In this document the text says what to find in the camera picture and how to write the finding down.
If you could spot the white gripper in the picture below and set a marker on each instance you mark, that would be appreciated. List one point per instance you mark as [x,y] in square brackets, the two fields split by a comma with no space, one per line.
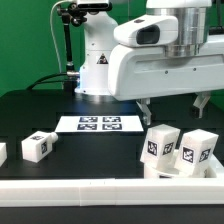
[139,67]

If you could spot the white round stool seat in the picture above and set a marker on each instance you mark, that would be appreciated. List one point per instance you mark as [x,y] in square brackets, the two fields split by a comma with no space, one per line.
[169,171]

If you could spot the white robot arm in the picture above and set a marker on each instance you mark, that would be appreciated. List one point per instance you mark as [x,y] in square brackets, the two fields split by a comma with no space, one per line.
[168,51]

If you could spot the white marker sheet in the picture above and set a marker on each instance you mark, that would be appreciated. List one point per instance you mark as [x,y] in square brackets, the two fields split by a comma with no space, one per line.
[72,124]

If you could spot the white L-shaped fence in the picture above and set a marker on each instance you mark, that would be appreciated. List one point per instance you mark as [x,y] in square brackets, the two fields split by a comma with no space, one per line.
[96,192]

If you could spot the white block at left edge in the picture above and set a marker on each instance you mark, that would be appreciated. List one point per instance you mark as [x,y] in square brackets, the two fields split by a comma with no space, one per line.
[3,153]

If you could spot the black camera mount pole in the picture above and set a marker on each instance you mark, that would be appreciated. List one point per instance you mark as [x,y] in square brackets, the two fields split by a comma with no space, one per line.
[70,15]

